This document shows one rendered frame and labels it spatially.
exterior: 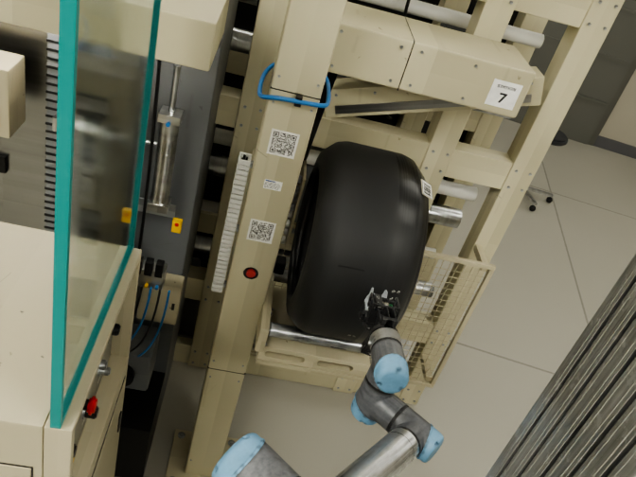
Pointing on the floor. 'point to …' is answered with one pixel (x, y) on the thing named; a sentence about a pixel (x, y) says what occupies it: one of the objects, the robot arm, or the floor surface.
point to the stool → (541, 190)
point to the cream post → (310, 67)
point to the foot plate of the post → (185, 453)
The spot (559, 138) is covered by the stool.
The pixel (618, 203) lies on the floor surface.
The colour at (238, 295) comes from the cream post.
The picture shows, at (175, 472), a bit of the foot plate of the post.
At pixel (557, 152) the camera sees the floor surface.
